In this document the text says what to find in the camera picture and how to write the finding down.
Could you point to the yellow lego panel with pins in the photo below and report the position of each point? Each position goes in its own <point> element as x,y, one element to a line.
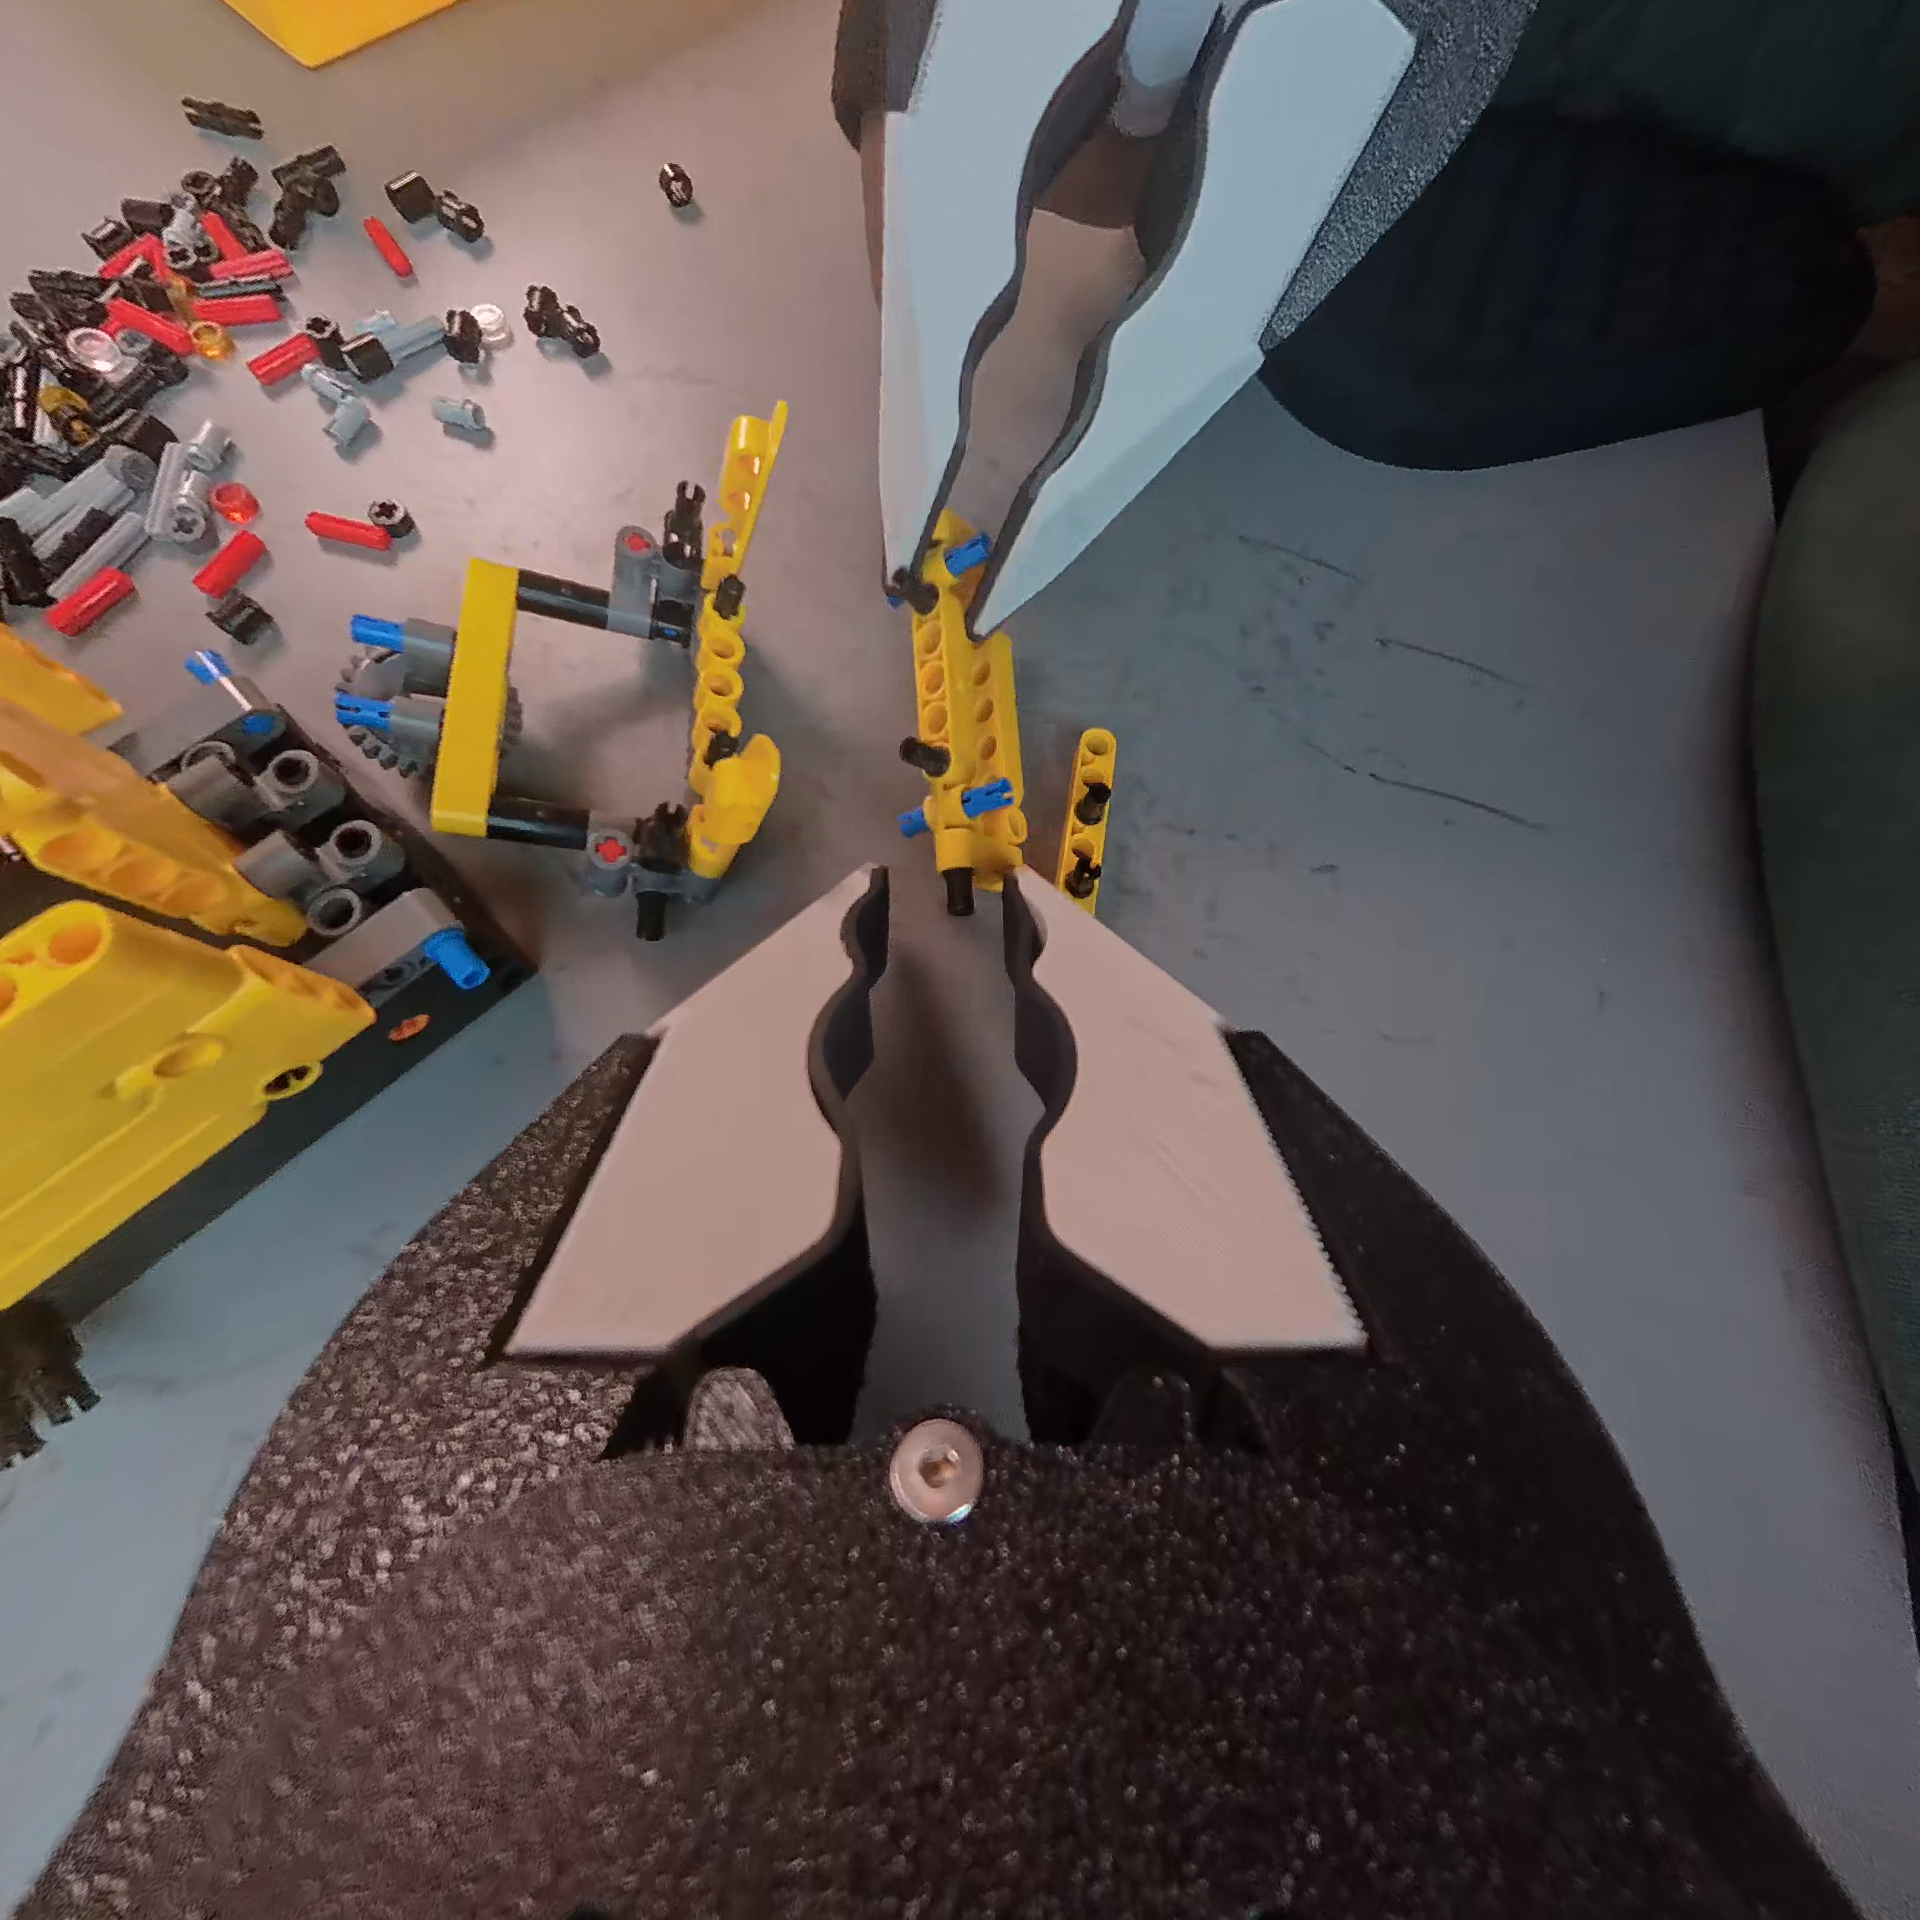
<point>968,705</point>

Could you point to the person's right forearm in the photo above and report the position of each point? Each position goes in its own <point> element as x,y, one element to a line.
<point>1723,61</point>

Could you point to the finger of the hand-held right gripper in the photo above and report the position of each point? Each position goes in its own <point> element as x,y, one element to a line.
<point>1260,195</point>
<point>944,225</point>

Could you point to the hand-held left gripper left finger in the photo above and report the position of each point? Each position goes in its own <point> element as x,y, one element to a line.
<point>689,1185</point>

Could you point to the pile of small lego pins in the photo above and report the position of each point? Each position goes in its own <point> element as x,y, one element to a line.
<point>149,331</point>

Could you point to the loose black lego connector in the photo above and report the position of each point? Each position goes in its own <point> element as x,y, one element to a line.
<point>675,184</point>

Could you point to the yellow lego beam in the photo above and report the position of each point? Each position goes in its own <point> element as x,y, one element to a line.
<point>1089,812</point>

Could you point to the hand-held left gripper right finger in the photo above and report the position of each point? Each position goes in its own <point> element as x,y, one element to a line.
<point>1183,1185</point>

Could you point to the lego axle and gear assembly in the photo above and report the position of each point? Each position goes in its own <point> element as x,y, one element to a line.
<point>473,705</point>

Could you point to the yellow lego robot body model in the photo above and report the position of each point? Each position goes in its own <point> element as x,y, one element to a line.
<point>120,1082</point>

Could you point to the yellow plastic bin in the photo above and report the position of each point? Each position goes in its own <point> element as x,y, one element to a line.
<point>332,25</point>

